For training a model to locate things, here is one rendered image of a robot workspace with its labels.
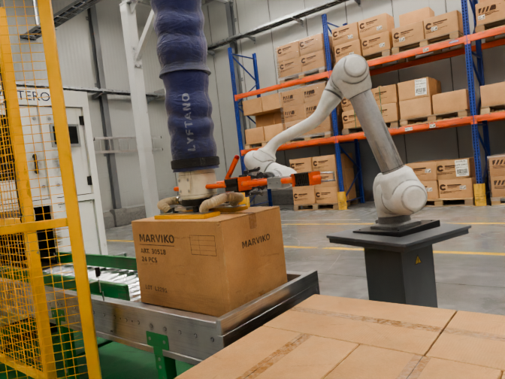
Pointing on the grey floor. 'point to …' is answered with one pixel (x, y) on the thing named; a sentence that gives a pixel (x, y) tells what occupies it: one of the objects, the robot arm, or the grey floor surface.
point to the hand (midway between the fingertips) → (240, 183)
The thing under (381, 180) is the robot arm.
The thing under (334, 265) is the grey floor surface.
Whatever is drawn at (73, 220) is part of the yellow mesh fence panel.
